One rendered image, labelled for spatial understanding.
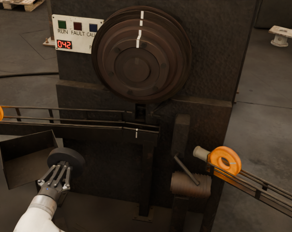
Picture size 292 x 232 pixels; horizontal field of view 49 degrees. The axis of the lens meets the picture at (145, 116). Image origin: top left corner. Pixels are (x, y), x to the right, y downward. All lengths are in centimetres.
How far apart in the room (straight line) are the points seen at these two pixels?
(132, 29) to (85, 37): 35
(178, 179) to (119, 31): 82
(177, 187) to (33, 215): 84
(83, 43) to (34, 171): 69
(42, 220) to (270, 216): 167
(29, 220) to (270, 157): 217
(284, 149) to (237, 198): 78
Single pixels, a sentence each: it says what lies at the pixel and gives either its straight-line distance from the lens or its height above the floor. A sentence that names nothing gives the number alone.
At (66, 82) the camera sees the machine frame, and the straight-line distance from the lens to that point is 183.
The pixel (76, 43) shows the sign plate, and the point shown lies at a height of 111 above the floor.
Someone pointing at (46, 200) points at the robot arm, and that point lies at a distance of 120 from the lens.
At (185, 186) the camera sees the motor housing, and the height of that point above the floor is 51.
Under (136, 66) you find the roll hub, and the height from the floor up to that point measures 113.
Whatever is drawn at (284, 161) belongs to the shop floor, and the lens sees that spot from 290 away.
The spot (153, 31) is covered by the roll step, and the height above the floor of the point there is 128.
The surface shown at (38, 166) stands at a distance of 172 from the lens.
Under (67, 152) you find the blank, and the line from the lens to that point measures 131.
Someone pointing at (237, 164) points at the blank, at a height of 74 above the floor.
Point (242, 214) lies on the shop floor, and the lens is 237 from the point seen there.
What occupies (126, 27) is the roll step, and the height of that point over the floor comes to 128.
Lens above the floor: 177
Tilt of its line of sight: 35 degrees down
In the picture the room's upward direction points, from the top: 4 degrees clockwise
